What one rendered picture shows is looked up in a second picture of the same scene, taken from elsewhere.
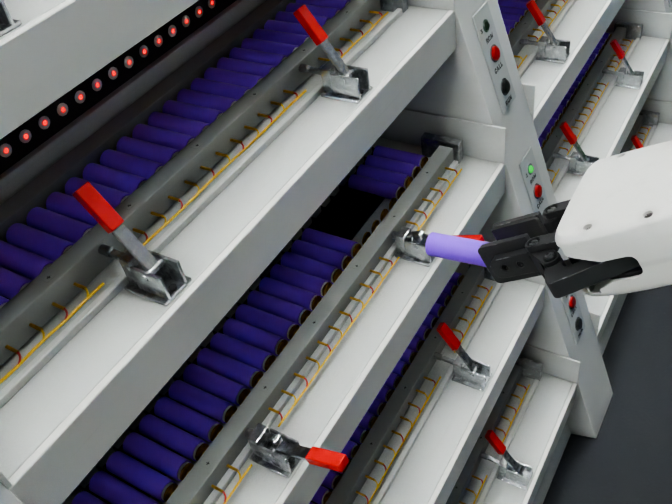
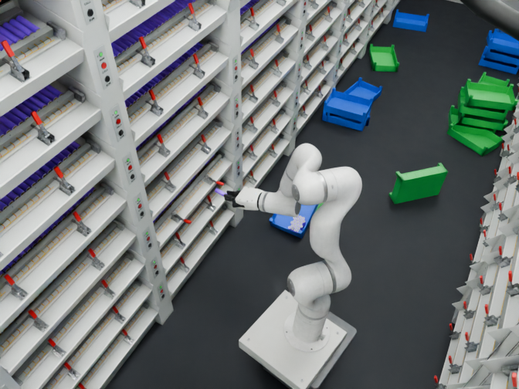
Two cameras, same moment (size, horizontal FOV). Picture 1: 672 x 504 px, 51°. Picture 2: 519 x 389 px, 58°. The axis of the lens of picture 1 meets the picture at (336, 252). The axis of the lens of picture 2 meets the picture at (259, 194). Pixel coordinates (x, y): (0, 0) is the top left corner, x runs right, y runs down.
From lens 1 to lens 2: 1.53 m
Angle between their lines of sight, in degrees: 23
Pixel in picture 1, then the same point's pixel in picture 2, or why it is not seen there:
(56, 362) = (154, 198)
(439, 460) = (200, 225)
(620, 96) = (270, 135)
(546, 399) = (225, 215)
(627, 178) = (247, 193)
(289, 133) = (193, 158)
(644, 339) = not seen: hidden behind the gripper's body
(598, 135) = (260, 147)
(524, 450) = (217, 227)
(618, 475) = (237, 237)
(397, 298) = (202, 191)
